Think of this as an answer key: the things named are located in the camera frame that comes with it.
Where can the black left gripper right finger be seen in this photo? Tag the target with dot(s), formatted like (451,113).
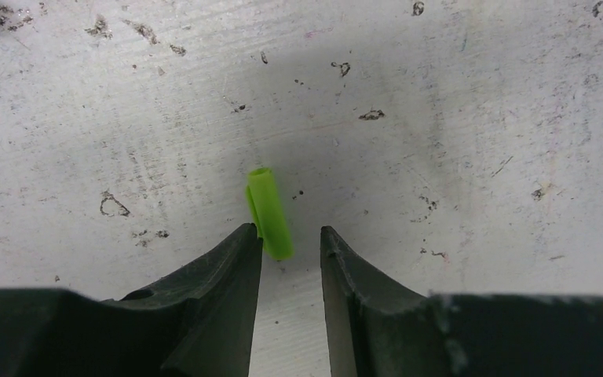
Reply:
(378,327)

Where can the green marker cap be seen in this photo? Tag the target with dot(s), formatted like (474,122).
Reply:
(267,213)

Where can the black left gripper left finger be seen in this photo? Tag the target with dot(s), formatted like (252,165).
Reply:
(196,321)

